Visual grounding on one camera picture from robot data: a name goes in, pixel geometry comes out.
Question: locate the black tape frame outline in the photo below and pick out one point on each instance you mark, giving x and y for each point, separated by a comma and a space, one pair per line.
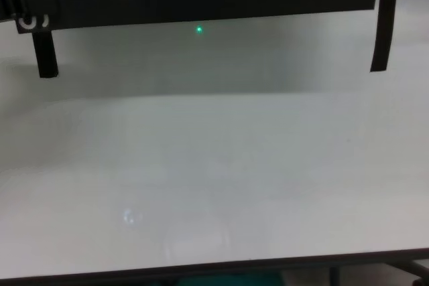
47, 55

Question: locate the teal object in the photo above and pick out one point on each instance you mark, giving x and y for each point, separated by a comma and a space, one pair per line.
228, 282

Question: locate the black metal table frame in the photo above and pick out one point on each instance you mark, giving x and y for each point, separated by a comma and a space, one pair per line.
334, 277

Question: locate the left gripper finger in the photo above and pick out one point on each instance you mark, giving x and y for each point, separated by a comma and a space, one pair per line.
33, 4

